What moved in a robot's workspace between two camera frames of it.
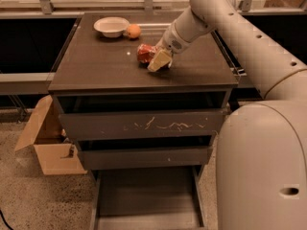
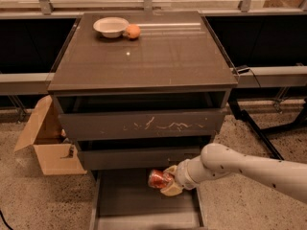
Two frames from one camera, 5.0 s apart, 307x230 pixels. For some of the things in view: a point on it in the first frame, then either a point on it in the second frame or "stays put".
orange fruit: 133,31 stays put
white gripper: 172,42 → 182,175
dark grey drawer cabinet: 146,136 stays put
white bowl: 111,27 stays put
